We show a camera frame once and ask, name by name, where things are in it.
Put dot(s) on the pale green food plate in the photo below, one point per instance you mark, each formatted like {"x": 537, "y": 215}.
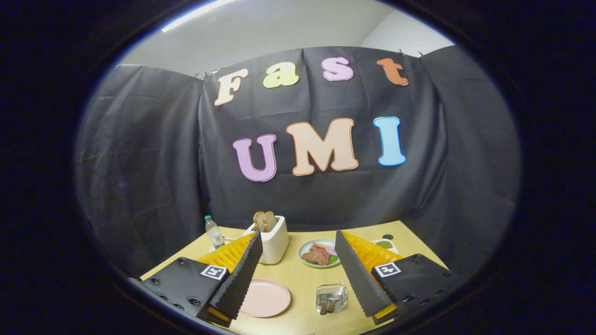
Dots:
{"x": 305, "y": 263}

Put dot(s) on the pink ham slice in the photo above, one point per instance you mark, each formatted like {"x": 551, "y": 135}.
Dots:
{"x": 329, "y": 250}

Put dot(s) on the brown meat slices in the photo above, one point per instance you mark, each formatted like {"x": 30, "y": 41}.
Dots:
{"x": 316, "y": 257}

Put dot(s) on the white square coaster tray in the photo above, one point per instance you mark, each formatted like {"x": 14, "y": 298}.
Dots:
{"x": 227, "y": 241}

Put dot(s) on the brown bread slice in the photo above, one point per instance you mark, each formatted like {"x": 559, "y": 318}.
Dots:
{"x": 258, "y": 222}
{"x": 269, "y": 221}

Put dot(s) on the clear plastic water bottle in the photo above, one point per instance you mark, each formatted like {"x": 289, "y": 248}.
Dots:
{"x": 214, "y": 235}

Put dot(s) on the pink round plate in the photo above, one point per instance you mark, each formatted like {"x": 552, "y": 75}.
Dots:
{"x": 267, "y": 298}

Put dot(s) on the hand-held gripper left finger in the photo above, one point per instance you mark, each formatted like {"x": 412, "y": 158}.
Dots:
{"x": 242, "y": 279}

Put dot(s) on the cream white toaster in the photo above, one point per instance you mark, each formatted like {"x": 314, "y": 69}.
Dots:
{"x": 274, "y": 244}

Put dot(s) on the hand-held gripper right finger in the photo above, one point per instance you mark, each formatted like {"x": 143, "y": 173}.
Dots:
{"x": 356, "y": 279}

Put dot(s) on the white divided grain dish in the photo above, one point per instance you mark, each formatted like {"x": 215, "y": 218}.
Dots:
{"x": 384, "y": 244}

